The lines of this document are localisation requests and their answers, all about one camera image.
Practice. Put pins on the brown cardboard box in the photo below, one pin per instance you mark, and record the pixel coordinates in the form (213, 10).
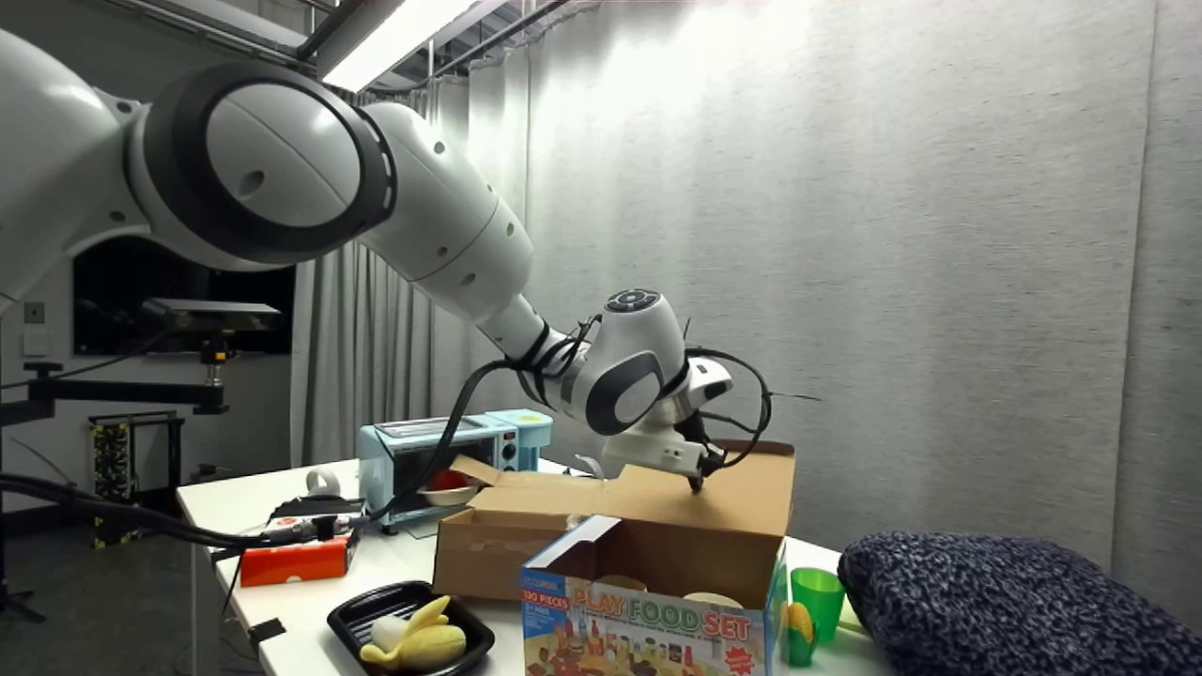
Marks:
(739, 499)

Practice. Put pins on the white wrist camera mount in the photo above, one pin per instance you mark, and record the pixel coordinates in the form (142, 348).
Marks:
(644, 450)

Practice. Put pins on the grey camera on stand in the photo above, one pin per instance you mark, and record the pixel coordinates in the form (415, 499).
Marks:
(213, 313)

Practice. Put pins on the yellow toy bananas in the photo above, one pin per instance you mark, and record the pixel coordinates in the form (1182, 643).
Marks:
(426, 638)

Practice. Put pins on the blue speckled pillow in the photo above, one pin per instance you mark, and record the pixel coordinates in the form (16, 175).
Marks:
(1014, 605)

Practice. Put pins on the green plastic cup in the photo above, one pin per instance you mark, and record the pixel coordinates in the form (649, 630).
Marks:
(819, 603)

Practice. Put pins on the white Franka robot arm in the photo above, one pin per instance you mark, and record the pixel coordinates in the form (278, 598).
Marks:
(264, 162)

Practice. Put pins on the black plastic tray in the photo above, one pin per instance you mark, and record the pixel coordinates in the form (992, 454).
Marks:
(357, 620)

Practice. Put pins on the light blue toaster oven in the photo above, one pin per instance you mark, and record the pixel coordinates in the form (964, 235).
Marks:
(401, 450)

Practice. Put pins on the black computer rack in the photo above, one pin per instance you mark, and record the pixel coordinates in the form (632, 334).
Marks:
(118, 473)

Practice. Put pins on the blue toy food box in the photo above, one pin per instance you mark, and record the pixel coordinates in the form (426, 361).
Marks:
(641, 630)

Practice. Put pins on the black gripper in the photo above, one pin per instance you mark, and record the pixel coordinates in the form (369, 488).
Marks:
(698, 440)

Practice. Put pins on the small yellow toy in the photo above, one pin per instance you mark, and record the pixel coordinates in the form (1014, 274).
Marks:
(799, 617)

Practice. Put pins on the black wall monitor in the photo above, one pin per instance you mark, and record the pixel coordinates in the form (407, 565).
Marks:
(114, 300)

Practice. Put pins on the orange rectangular block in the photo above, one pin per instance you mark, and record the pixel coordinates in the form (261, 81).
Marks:
(296, 562)

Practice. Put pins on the ceiling light fixture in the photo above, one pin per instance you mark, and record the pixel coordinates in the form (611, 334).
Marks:
(387, 38)

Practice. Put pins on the small grey round object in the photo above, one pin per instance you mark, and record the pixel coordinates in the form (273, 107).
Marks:
(319, 482)

